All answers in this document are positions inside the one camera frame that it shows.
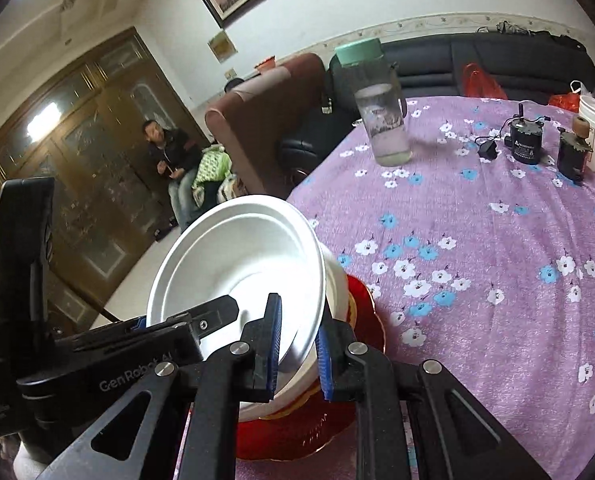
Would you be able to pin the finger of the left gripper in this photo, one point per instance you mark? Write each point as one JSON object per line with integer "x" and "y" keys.
{"x": 205, "y": 319}

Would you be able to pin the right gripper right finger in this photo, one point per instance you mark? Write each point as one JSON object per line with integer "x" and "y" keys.
{"x": 414, "y": 421}

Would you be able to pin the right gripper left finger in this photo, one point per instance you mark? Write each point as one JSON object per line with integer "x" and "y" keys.
{"x": 181, "y": 421}

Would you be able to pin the white shallow bowl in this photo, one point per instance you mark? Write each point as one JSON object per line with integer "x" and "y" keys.
{"x": 247, "y": 248}

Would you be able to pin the large red scalloped plate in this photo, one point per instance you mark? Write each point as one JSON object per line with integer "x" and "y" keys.
{"x": 310, "y": 423}

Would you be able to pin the seated man dark jacket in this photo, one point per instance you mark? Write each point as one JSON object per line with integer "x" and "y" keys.
{"x": 177, "y": 158}

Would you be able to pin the purple floral tablecloth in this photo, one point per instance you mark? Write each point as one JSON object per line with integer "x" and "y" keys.
{"x": 486, "y": 266}

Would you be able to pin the brown leather armchair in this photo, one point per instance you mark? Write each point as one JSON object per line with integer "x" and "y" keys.
{"x": 251, "y": 119}

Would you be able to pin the dark wooden cabinet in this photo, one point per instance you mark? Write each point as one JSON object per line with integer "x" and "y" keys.
{"x": 83, "y": 128}

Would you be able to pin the clear bottle green lid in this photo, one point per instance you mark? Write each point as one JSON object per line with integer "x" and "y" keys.
{"x": 373, "y": 83}

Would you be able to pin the small black plug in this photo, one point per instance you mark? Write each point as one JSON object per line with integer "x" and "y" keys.
{"x": 488, "y": 150}

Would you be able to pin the black power adapter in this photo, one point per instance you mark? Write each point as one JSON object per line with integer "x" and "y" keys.
{"x": 524, "y": 137}

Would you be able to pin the small dark jar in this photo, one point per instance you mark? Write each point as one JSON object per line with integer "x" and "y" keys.
{"x": 574, "y": 150}

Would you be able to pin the red plastic bag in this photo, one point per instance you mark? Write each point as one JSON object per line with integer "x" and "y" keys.
{"x": 479, "y": 84}

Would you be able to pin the black leather sofa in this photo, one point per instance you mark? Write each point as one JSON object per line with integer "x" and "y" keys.
{"x": 532, "y": 67}

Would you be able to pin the small yellow wall plaque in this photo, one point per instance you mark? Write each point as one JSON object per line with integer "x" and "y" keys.
{"x": 222, "y": 47}

